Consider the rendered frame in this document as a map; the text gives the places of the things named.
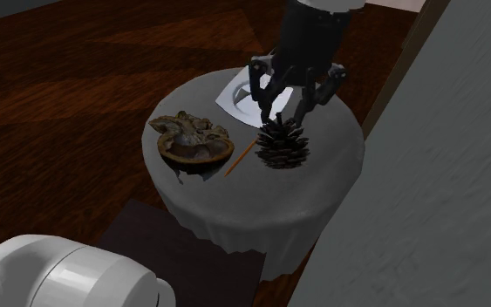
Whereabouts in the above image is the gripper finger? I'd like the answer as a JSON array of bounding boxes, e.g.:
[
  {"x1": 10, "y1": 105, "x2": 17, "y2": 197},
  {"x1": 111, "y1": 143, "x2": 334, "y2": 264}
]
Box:
[
  {"x1": 291, "y1": 63, "x2": 350, "y2": 128},
  {"x1": 247, "y1": 58, "x2": 297, "y2": 126}
]

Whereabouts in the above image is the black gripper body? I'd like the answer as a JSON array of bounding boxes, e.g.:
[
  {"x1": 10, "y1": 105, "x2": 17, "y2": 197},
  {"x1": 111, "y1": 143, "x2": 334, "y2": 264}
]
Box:
[{"x1": 269, "y1": 0, "x2": 353, "y2": 87}]

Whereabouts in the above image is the white square plate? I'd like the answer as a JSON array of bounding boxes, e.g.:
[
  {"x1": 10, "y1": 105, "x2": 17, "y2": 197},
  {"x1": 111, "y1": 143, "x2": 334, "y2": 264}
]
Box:
[{"x1": 215, "y1": 53, "x2": 296, "y2": 130}]

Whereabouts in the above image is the dark brown pine cone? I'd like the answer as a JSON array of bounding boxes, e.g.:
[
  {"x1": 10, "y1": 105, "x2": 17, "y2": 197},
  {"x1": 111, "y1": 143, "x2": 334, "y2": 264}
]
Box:
[{"x1": 254, "y1": 112, "x2": 311, "y2": 171}]

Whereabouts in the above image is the orange pencil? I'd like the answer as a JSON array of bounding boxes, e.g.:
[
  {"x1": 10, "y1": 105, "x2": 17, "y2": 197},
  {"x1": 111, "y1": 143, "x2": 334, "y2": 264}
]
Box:
[{"x1": 223, "y1": 137, "x2": 258, "y2": 178}]

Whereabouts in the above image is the brown cracked shell bowl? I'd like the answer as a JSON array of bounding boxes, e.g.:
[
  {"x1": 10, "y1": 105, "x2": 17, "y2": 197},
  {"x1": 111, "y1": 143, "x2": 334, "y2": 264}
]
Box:
[{"x1": 147, "y1": 110, "x2": 236, "y2": 170}]

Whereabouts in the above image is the round table with grey cloth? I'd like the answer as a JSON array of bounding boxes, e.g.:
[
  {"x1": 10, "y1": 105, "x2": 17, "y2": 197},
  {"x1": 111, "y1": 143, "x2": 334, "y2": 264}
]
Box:
[{"x1": 140, "y1": 65, "x2": 366, "y2": 283}]

